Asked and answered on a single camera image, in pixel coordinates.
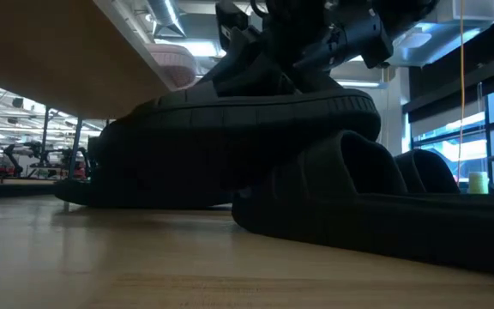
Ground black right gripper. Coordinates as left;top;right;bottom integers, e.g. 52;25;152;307
229;7;396;89

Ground black foam slide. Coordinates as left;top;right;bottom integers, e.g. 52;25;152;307
93;53;383;207
231;130;494;277
52;171;236;210
394;148;461;195

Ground pink foam slide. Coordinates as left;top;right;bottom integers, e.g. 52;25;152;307
145;42;200;90

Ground wooden shelf with black legs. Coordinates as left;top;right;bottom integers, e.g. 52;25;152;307
0;0;178;181

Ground long ceiling light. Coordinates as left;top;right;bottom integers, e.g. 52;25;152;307
335;79;386;89

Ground white ceiling unit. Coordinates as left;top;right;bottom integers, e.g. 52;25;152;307
426;0;494;24

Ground pale green cup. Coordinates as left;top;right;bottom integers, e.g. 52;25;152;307
467;171;490;195

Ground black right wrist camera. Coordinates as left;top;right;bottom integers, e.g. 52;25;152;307
214;0;253;52

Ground silver ventilation duct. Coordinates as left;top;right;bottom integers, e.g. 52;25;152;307
145;0;188;39

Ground orange hanging cord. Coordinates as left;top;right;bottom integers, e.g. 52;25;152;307
456;0;467;173

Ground black aluminium table frame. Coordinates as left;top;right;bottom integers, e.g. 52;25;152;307
0;179;57;201

